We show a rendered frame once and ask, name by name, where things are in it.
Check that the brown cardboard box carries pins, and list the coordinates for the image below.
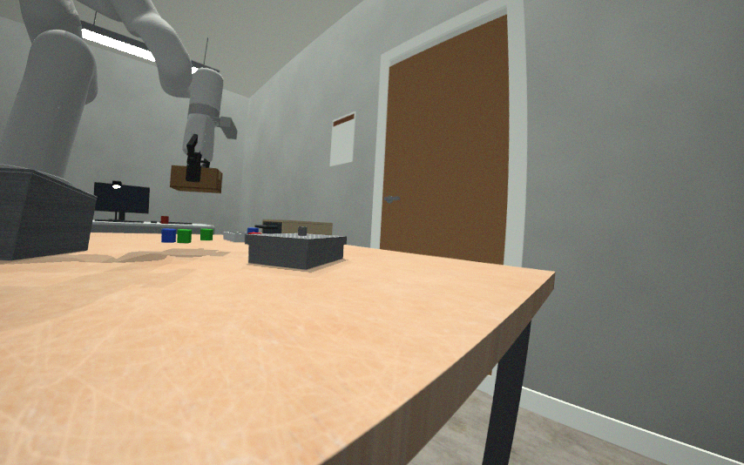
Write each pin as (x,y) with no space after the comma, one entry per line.
(210,179)

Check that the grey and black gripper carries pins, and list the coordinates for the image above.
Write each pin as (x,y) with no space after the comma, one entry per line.
(200,134)

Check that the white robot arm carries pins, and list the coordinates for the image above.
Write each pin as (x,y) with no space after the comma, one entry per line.
(61,73)

